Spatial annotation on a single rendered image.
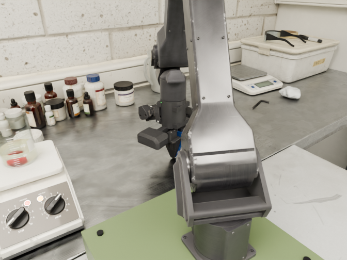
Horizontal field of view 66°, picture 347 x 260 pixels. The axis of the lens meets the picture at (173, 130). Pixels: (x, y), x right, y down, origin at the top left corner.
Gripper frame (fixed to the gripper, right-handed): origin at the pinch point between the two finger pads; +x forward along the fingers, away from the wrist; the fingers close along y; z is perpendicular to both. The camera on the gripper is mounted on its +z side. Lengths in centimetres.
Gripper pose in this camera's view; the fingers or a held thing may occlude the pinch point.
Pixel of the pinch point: (173, 145)
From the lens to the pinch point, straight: 64.1
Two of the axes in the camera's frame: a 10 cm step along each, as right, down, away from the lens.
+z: -8.0, -2.7, 5.3
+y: -6.0, 3.7, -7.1
